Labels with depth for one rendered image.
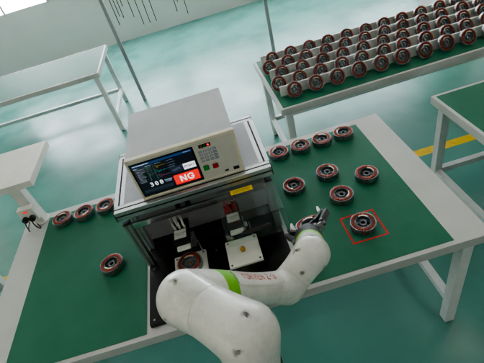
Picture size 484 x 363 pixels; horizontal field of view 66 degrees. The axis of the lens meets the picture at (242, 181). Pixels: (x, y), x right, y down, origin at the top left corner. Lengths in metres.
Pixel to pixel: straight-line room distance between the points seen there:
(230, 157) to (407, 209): 0.83
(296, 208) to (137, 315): 0.86
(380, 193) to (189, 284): 1.29
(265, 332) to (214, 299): 0.12
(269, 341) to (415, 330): 1.70
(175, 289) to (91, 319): 1.09
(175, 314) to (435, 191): 1.43
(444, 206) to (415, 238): 0.23
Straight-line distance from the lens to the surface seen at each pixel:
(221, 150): 1.47
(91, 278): 1.98
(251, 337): 0.68
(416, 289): 2.47
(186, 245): 1.66
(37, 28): 8.08
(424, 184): 1.95
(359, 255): 1.64
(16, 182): 2.00
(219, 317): 0.71
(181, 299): 0.76
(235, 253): 1.68
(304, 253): 1.08
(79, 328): 1.84
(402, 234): 1.72
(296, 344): 2.29
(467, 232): 1.77
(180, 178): 1.53
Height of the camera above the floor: 2.07
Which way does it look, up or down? 40 degrees down
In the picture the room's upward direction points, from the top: 17 degrees counter-clockwise
